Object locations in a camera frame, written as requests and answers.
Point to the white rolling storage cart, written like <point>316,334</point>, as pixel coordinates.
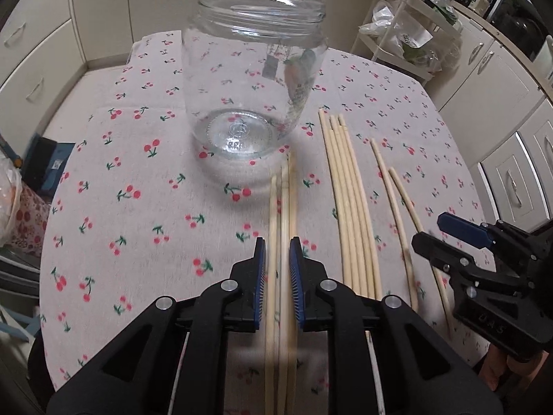
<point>421,38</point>

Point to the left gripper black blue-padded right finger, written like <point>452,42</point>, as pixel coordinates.
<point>381,354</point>

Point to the blue dustpan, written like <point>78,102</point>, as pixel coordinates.
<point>45,164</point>

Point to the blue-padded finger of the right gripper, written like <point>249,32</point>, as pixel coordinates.
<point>466,231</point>

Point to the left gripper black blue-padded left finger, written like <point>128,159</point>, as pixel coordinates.
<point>171,359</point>

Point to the floral trash bin with bag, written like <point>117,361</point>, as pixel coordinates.
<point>24,214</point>

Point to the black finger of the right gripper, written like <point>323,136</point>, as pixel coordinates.
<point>457,264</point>

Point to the clear glass jar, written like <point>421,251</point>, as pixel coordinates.
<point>249,67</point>

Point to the cherry print tablecloth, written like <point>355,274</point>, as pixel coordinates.
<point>143,211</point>

